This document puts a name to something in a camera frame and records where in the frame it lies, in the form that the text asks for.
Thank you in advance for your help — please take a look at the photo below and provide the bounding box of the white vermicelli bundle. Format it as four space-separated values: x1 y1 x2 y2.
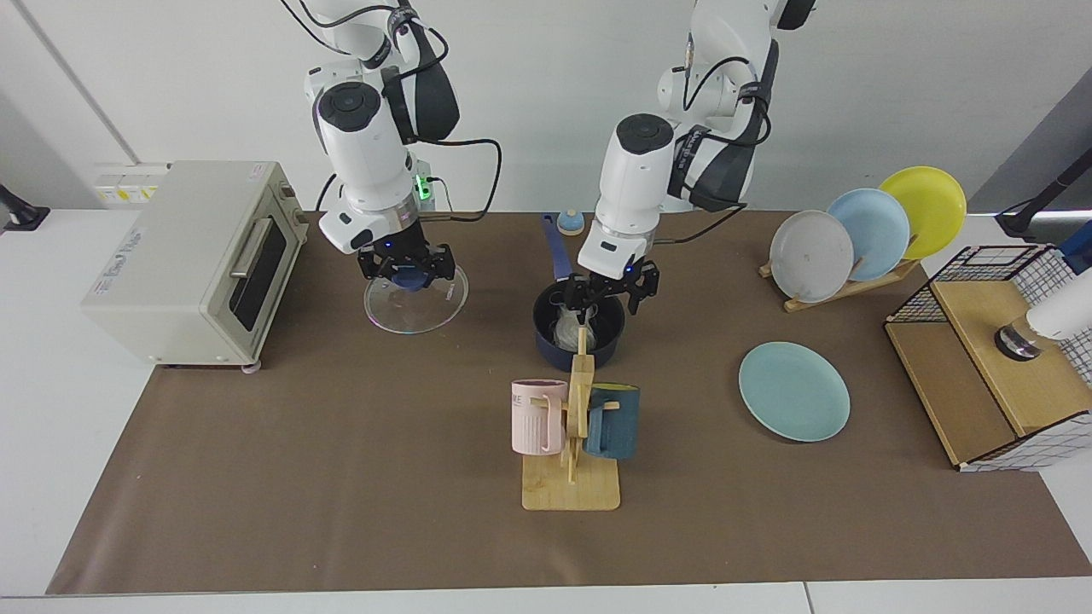
550 294 598 352

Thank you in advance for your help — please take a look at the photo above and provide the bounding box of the glass lid with blue knob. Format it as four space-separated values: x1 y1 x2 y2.
364 260 469 334

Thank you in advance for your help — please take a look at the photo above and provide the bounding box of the grey plate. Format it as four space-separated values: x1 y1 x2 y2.
769 210 856 304

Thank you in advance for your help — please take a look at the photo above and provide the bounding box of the teal plate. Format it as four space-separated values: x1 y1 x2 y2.
738 341 851 443

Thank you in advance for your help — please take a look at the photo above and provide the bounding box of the wooden plate rack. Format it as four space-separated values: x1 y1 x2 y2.
759 256 922 313

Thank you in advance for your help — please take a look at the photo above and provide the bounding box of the light blue plate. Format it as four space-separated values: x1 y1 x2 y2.
826 188 911 282

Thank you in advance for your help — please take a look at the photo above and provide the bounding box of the yellow plate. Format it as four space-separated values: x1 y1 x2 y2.
879 165 967 261

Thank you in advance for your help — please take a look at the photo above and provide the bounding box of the pink cup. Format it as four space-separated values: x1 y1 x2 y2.
511 379 569 456

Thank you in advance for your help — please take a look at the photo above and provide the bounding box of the dark teal cup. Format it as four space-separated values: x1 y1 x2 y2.
584 384 641 461

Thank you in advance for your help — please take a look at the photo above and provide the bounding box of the wooden cup stand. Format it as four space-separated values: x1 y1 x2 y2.
521 327 622 512

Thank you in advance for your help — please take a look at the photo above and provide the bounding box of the pale toaster oven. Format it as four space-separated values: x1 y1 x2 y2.
81 160 310 374

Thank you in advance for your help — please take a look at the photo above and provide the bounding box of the brown table cloth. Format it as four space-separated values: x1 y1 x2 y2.
47 211 1092 595

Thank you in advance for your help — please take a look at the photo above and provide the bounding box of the black table clamp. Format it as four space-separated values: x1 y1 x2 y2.
0 183 50 233

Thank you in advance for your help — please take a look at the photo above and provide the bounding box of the blue object at basket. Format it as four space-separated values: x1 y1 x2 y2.
1058 220 1092 275

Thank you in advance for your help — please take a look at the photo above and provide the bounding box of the black pan with blue handle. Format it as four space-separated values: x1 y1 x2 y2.
533 213 626 373

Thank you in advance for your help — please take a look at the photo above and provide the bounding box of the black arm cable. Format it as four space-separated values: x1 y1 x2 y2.
657 38 773 248
280 0 502 224

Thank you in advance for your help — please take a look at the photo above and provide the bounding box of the white wall socket strip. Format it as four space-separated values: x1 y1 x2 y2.
92 164 171 207

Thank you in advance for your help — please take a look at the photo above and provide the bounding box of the wire basket with wooden floor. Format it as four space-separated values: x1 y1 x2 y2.
884 244 1092 472

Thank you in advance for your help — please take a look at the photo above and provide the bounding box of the white cylinder with dark ring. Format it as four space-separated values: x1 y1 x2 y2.
994 290 1092 362

